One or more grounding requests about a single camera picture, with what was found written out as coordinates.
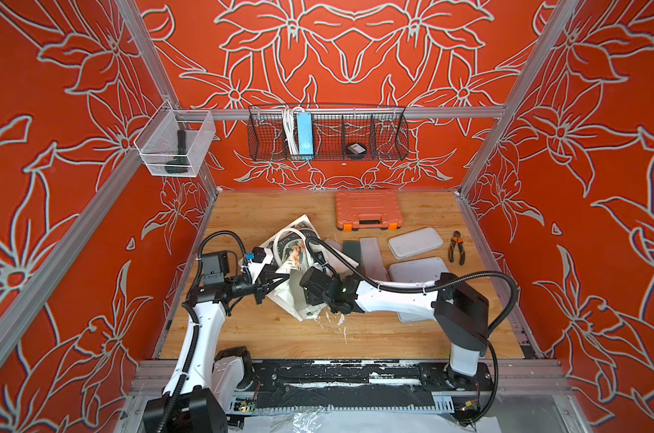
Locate translucent plastic pencil box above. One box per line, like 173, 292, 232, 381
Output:
359, 237, 388, 281

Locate white canvas tote bag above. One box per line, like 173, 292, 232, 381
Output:
238, 213, 360, 323

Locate dark green pencil case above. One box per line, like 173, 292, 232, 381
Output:
341, 240, 361, 276

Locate grey pencil case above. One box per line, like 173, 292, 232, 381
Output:
397, 311, 434, 324
388, 227, 444, 260
389, 257, 449, 283

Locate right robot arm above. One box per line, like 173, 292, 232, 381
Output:
300, 236, 519, 427

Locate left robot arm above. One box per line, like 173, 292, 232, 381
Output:
142, 230, 290, 432

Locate orange plastic tool case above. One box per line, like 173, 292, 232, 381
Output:
335, 189, 404, 232

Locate orange black pliers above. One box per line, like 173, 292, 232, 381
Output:
448, 231, 466, 265

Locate dark green flashlight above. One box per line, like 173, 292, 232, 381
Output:
164, 129, 189, 175

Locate light blue box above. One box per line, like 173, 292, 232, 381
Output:
295, 111, 314, 160

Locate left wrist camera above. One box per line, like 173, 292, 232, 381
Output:
242, 246, 276, 283

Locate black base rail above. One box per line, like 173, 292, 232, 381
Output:
227, 359, 496, 415

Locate black wire wall basket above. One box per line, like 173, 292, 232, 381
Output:
247, 104, 411, 162

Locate clear acrylic wall box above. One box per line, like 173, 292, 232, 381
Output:
134, 100, 217, 178

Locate white coiled cable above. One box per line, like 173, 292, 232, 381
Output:
282, 106, 299, 158

